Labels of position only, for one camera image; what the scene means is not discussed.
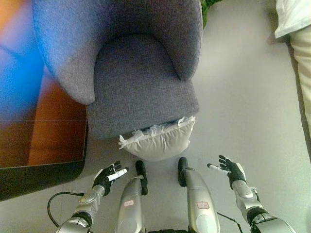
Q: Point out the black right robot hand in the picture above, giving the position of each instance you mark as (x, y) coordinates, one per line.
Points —
(234, 171)

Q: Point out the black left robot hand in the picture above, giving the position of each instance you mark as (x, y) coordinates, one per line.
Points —
(104, 177)

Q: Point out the black robot foot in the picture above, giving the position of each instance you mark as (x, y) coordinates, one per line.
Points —
(141, 170)
(182, 167)

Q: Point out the black left robot foot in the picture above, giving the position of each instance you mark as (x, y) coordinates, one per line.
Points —
(141, 170)

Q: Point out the white fringed pillow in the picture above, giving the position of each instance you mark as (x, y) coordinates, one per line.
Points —
(158, 148)

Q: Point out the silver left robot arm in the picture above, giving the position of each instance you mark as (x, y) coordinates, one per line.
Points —
(86, 202)

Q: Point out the grey fabric armchair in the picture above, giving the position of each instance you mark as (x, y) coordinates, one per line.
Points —
(136, 72)

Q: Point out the silver right robot leg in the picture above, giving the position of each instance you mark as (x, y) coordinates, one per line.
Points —
(200, 191)

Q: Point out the person in white shirt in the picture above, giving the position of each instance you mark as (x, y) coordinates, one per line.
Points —
(302, 60)

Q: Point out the silver robot leg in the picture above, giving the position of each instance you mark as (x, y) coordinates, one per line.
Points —
(130, 216)
(200, 191)

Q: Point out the white sticker label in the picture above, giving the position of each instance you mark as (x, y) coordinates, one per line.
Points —
(203, 205)
(129, 203)

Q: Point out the brown wooden cabinet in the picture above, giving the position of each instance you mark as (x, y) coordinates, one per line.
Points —
(48, 136)

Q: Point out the green potted plant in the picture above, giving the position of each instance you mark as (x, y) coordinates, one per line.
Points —
(206, 9)

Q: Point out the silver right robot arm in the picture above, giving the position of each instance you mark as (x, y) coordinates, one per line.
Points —
(247, 196)

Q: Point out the silver left robot leg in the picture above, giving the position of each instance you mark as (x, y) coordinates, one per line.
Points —
(130, 216)

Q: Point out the black right robot foot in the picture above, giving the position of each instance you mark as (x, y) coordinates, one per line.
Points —
(182, 167)

